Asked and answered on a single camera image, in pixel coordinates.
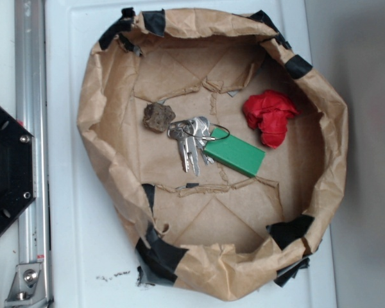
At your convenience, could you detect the green rectangular block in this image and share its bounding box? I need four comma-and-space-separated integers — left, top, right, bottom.
204, 128, 265, 177

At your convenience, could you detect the silver key bunch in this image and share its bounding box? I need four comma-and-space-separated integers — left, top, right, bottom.
167, 116, 214, 176

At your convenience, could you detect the brown paper bag bin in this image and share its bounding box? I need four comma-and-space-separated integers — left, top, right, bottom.
77, 8, 348, 301

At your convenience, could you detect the brown rock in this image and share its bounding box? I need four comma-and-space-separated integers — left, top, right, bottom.
142, 103, 176, 133

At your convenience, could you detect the crumpled red paper ball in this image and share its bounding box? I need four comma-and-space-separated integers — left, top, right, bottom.
243, 90, 299, 149

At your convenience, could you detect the thin wire key ring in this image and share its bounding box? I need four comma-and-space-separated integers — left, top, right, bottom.
179, 119, 232, 142

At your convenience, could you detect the aluminium extrusion rail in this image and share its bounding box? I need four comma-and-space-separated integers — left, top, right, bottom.
15, 1, 53, 307

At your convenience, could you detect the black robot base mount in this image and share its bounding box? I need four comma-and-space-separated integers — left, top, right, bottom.
0, 107, 35, 237

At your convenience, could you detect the metal corner bracket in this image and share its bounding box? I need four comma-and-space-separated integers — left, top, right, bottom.
4, 262, 46, 307

